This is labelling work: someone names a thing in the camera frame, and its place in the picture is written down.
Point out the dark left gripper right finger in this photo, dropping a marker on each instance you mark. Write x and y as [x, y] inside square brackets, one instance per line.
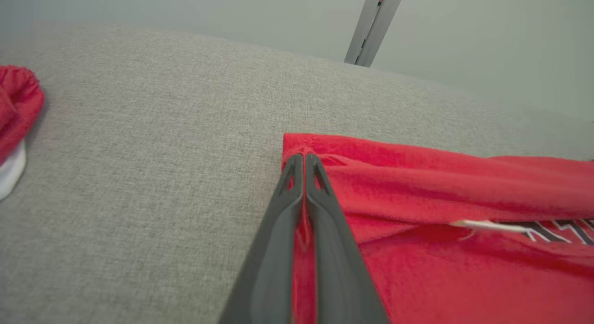
[338, 268]

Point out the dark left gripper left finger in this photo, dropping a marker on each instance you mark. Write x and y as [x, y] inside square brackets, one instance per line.
[271, 268]

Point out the red and white shorts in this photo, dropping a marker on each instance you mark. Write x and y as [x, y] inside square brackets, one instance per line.
[441, 268]

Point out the red shorts with white stripe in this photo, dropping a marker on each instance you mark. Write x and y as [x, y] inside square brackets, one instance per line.
[18, 106]

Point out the grey metal partition post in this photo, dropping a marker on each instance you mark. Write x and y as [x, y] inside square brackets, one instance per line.
[371, 27]

